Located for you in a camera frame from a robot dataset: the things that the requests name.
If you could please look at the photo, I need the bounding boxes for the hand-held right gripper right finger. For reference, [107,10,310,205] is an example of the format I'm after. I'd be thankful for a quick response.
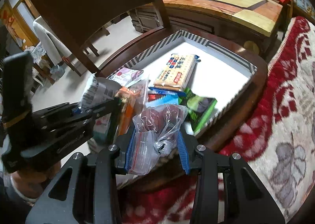
[178,128,286,224]

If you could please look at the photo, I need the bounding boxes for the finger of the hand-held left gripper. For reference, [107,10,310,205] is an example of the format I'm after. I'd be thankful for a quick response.
[37,102,82,120]
[47,98,121,132]

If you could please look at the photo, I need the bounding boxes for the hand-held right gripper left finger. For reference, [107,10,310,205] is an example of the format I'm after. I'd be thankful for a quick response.
[26,129,138,224]

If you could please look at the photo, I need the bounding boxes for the white grey printed packet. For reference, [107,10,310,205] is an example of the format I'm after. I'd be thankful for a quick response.
[80,74,121,144]

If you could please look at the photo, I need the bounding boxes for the orange snack packet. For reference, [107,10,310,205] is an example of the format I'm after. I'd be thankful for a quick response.
[116,86,144,138]

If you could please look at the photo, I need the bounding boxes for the clear plastic bag brown snacks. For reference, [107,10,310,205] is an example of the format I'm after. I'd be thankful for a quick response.
[127,103,189,175]

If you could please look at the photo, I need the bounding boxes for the large cracker packet blue edges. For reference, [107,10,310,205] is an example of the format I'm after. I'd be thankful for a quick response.
[149,53,201,96]

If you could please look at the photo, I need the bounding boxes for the striped cardboard box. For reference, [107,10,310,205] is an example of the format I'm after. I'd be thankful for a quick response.
[91,30,258,187]

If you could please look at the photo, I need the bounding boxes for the person's left forearm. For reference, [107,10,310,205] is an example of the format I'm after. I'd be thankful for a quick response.
[0,161,61,215]

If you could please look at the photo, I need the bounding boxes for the white purple snack packet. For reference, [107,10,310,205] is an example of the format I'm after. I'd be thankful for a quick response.
[111,67,148,89]

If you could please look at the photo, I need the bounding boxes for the dark green snack packet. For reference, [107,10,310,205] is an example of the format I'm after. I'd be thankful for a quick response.
[178,88,218,133]

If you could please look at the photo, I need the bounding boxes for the blue white snack packet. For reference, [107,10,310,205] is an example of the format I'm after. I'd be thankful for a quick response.
[146,95,180,109]

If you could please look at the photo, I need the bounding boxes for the white cloth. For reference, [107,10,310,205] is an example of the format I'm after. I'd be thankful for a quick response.
[33,16,72,65]

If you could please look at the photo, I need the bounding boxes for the orange wooden door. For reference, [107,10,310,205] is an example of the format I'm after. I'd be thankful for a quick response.
[0,0,40,52]

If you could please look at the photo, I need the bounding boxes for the floral plush blanket red border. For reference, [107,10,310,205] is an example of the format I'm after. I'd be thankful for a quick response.
[118,16,315,224]

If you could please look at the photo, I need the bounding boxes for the dark wooden chair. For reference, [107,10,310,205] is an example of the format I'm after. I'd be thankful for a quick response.
[21,0,269,192]

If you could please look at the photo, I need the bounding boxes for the wooden dining table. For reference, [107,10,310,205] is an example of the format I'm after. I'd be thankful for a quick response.
[138,0,283,54]

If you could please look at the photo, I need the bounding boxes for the wooden rack with picture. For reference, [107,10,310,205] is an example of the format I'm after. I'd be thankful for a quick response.
[287,0,315,20]

